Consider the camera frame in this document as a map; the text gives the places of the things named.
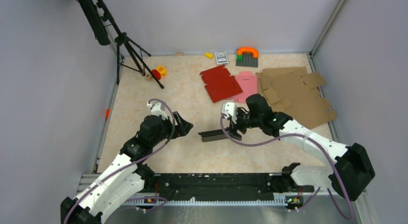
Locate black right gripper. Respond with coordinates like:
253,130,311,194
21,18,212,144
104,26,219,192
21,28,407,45
225,109,262,141

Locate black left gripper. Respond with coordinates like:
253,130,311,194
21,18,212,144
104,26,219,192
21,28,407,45
151,111,192,146

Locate black corrugated paper box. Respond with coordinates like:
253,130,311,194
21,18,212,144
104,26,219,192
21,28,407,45
198,129,227,143

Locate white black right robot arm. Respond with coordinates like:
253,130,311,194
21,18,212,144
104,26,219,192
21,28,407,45
220,94,376,201

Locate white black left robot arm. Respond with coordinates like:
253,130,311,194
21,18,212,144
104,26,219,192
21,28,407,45
60,112,193,224

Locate playing card deck box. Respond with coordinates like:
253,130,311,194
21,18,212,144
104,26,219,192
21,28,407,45
215,52,229,65

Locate pink flat cardboard sheet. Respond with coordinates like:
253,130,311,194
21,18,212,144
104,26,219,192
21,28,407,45
232,71,257,103

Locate brown flat cardboard sheets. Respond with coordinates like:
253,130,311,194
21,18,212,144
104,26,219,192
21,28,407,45
256,66,337,129

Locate red flat cardboard sheet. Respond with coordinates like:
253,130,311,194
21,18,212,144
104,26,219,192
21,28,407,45
199,65,243,103

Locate small wooden cube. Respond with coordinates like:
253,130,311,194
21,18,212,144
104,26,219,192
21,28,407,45
145,75,153,81

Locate grey building baseplate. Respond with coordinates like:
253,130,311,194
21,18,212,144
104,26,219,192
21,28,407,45
236,53,258,67

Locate red yellow toy spool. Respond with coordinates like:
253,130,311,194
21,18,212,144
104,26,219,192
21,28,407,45
152,66,167,80

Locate orange arch toy block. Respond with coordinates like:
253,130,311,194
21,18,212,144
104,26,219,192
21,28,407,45
236,47,259,58

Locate yellow small block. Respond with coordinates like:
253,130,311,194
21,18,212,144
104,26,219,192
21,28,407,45
204,52,214,59

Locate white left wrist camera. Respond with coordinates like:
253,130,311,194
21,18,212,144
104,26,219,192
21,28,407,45
147,101,168,120

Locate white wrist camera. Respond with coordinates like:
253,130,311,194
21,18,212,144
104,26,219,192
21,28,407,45
147,101,168,120
221,102,238,124

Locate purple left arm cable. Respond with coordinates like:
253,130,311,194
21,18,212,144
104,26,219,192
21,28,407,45
63,98,177,224

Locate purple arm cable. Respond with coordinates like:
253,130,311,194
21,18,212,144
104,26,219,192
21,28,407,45
63,98,177,224
220,114,355,221

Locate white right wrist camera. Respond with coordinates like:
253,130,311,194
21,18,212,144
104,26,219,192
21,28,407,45
221,102,238,124

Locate orange clip on frame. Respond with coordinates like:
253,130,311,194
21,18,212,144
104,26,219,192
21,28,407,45
105,108,110,119

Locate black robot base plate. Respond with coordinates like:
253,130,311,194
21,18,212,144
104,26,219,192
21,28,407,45
137,173,315,202

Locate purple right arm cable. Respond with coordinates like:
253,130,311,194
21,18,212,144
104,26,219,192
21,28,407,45
220,114,355,221

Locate black camera tripod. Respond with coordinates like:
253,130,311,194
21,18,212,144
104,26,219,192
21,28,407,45
75,0,165,89

